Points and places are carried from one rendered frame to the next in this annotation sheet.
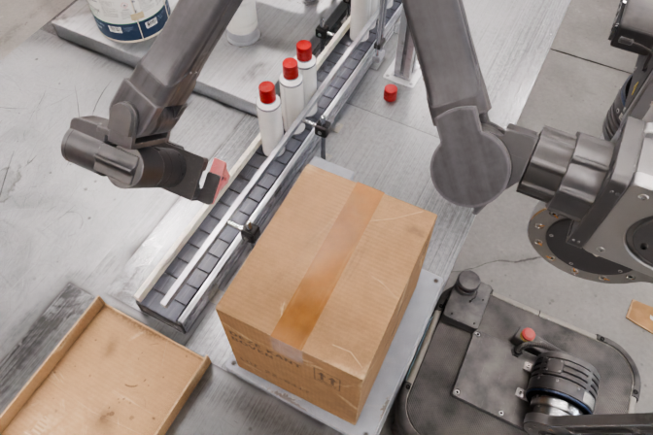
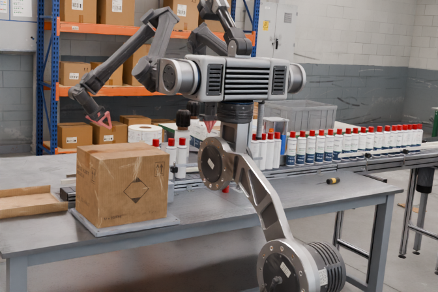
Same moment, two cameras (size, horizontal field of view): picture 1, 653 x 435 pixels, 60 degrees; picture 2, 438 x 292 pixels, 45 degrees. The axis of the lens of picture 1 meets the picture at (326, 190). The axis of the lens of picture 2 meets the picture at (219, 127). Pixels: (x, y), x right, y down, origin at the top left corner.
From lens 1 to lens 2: 185 cm
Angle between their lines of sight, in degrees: 50
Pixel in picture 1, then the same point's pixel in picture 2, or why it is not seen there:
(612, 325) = not seen: outside the picture
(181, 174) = (94, 109)
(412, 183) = (203, 206)
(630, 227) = (163, 77)
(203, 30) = (114, 58)
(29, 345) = not seen: hidden behind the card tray
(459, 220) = (210, 217)
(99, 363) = (31, 199)
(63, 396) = (12, 200)
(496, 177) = (143, 67)
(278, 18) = not seen: hidden behind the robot
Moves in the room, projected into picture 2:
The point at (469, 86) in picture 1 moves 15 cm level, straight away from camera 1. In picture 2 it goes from (151, 56) to (183, 57)
